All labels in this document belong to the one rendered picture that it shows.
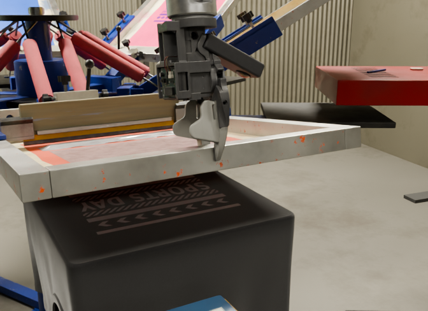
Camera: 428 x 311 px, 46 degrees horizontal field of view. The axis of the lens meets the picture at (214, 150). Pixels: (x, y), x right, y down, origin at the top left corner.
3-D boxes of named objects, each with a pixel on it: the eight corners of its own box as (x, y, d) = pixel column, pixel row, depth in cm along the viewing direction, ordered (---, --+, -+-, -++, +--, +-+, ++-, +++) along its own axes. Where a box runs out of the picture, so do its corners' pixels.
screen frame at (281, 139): (361, 146, 92) (360, 125, 91) (21, 203, 65) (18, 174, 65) (180, 123, 161) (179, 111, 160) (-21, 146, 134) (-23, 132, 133)
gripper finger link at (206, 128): (189, 165, 76) (179, 104, 76) (223, 160, 78) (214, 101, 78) (198, 164, 73) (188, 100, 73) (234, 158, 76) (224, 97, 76)
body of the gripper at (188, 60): (158, 103, 79) (151, 23, 77) (207, 99, 83) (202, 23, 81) (178, 104, 72) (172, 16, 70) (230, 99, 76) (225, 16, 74)
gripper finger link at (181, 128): (169, 156, 82) (169, 100, 79) (202, 151, 85) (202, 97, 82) (177, 162, 79) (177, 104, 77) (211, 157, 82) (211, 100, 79)
